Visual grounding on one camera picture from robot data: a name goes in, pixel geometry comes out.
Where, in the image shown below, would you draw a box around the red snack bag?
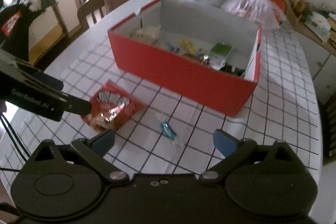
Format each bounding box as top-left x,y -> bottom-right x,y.
82,81 -> 145,133

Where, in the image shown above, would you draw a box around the green cracker packet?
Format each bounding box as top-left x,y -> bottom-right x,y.
202,43 -> 234,71

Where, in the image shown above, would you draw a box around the white patterned snack packet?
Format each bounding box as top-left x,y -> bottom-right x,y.
132,26 -> 161,44

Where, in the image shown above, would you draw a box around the yellow green snack pouch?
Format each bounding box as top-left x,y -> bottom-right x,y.
180,39 -> 208,56

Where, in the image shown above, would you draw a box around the white grid tablecloth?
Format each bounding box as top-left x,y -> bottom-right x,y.
0,0 -> 323,188

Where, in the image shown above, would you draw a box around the blue wrapped candy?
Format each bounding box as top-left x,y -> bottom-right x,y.
155,113 -> 185,147

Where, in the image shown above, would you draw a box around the brown M&M's bag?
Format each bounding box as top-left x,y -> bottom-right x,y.
220,64 -> 245,77

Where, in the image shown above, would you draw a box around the red cardboard box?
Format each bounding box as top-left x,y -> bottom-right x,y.
108,0 -> 262,117

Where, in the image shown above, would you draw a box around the wooden chair brown cushion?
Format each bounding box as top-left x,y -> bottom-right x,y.
77,0 -> 129,31

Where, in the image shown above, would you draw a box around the white wooden side cabinet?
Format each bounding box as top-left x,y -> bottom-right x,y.
285,0 -> 335,105

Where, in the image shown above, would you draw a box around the pinkish plastic bag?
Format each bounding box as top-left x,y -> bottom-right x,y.
221,0 -> 286,30

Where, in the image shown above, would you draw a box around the tissue box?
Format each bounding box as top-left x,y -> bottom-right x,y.
304,12 -> 331,43

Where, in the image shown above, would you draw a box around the orange tray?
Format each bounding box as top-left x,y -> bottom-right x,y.
268,0 -> 287,24

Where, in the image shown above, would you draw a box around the amber bottle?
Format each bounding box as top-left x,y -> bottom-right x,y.
293,0 -> 307,18

